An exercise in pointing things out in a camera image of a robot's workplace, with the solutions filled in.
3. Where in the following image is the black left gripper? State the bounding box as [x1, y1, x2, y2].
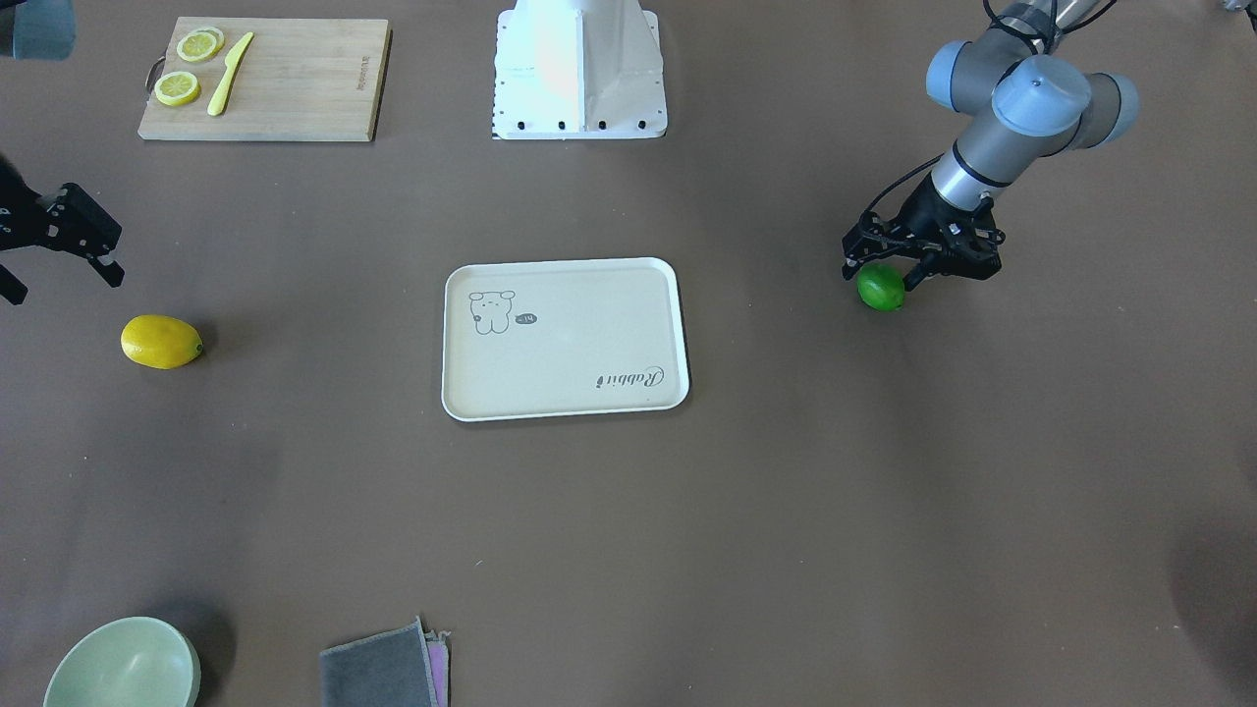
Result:
[843, 179, 1006, 286]

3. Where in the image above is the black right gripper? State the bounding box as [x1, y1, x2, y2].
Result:
[1, 159, 124, 288]

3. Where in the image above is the green lime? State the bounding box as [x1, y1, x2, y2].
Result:
[854, 260, 906, 312]

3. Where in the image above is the yellow lemon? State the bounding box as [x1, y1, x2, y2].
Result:
[119, 315, 205, 370]

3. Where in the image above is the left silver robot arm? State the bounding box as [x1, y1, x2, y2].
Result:
[843, 1, 1140, 291]

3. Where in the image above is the white rectangular tray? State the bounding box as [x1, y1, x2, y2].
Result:
[441, 258, 690, 421]

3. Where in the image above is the lemon slice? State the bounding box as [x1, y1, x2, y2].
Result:
[176, 26, 225, 64]
[151, 70, 201, 107]

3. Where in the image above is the yellow plastic knife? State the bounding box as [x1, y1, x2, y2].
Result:
[206, 31, 255, 117]

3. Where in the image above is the wooden cutting board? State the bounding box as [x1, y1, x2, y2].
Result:
[137, 15, 392, 142]

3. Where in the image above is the green ceramic bowl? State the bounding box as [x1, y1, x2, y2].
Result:
[43, 616, 202, 706]

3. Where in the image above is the grey folded cloth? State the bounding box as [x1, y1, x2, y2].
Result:
[319, 618, 450, 706]

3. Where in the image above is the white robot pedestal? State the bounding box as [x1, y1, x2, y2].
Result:
[491, 1, 669, 140]

